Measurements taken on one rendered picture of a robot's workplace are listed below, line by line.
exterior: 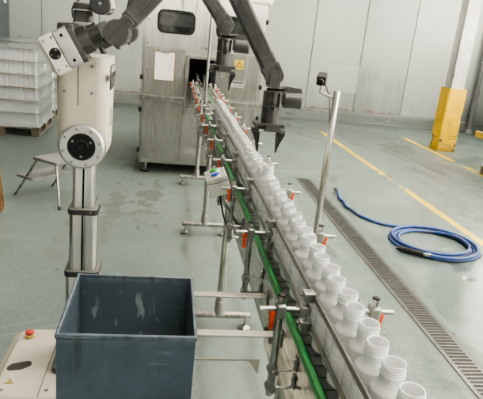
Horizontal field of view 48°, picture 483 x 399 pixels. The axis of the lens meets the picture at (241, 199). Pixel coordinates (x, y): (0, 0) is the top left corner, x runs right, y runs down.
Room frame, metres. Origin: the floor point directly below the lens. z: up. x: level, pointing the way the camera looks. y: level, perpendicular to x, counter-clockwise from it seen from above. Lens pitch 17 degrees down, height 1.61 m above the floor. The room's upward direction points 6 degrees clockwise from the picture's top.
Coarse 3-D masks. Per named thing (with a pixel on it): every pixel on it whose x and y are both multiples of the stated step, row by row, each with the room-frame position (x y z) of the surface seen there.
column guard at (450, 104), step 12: (444, 96) 9.73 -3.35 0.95; (456, 96) 9.62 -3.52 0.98; (444, 108) 9.64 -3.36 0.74; (456, 108) 9.63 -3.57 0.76; (444, 120) 9.61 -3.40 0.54; (456, 120) 9.64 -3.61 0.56; (432, 132) 9.89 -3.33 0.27; (444, 132) 9.61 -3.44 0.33; (456, 132) 9.65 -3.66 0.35; (432, 144) 9.80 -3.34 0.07; (444, 144) 9.62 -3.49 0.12
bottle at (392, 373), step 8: (384, 360) 0.73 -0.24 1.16; (392, 360) 0.74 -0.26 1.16; (400, 360) 0.73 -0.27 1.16; (384, 368) 0.72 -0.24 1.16; (392, 368) 0.71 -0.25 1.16; (400, 368) 0.71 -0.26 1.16; (384, 376) 0.71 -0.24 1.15; (392, 376) 0.71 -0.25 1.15; (400, 376) 0.71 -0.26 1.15; (376, 384) 0.72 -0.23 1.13; (384, 384) 0.71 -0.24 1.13; (392, 384) 0.70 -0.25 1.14; (368, 392) 0.73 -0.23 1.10; (376, 392) 0.71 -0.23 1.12; (384, 392) 0.70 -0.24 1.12; (392, 392) 0.70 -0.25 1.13
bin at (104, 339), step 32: (96, 288) 1.35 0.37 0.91; (128, 288) 1.36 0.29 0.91; (160, 288) 1.38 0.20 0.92; (192, 288) 1.33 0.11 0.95; (64, 320) 1.12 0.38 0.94; (96, 320) 1.35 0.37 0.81; (128, 320) 1.36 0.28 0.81; (160, 320) 1.38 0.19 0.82; (192, 320) 1.18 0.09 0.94; (64, 352) 1.04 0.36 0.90; (96, 352) 1.06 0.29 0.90; (128, 352) 1.07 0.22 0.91; (160, 352) 1.08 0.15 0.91; (192, 352) 1.09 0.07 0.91; (64, 384) 1.04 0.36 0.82; (96, 384) 1.06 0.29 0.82; (128, 384) 1.07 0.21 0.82; (160, 384) 1.08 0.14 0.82
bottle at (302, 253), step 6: (306, 234) 1.25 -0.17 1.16; (312, 234) 1.25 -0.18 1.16; (306, 240) 1.22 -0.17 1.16; (312, 240) 1.22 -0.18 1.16; (300, 246) 1.24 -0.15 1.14; (306, 246) 1.22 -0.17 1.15; (300, 252) 1.22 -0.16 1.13; (306, 252) 1.22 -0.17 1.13; (300, 258) 1.21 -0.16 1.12; (294, 264) 1.23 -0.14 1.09; (300, 264) 1.21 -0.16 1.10; (294, 270) 1.23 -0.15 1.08; (294, 276) 1.22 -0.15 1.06; (294, 282) 1.22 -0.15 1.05; (294, 300) 1.22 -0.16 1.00
